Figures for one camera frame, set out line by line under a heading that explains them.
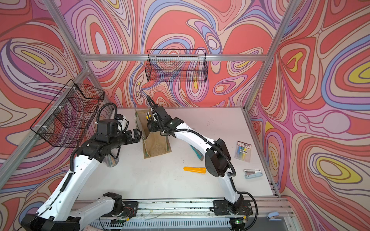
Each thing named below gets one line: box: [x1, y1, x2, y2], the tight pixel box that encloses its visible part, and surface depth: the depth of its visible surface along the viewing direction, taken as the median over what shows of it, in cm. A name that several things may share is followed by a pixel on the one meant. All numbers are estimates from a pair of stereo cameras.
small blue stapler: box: [266, 211, 282, 222], surface depth 72 cm
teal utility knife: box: [189, 143, 204, 161], surface depth 95 cm
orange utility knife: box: [183, 166, 207, 174], surface depth 88 cm
